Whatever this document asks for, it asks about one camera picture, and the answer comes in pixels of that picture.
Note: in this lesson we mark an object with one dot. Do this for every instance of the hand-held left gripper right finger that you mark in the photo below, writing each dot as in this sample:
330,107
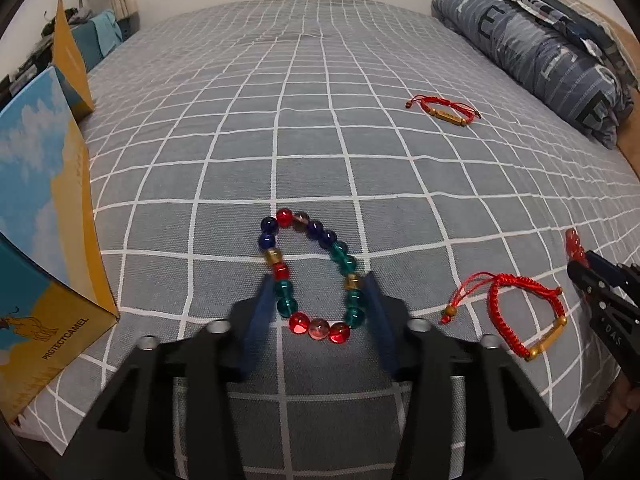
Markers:
380,320

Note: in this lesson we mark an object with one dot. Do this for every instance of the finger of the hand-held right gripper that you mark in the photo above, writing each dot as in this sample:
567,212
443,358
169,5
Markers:
592,290
620,277

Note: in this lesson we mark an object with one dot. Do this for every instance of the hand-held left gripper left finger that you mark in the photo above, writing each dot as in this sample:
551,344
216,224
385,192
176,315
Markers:
257,320

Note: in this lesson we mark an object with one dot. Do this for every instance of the blue and yellow cardboard box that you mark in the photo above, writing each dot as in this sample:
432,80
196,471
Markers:
35,160

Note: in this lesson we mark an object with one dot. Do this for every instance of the wooden headboard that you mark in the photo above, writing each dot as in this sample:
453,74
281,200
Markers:
632,160

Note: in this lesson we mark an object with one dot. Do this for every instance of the folded blue printed quilt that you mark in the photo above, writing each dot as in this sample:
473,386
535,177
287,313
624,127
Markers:
525,45

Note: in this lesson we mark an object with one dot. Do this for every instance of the grey checked pillow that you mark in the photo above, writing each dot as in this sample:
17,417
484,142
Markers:
565,5

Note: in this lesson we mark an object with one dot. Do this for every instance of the teal cloth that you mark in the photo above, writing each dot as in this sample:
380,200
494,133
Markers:
102,35

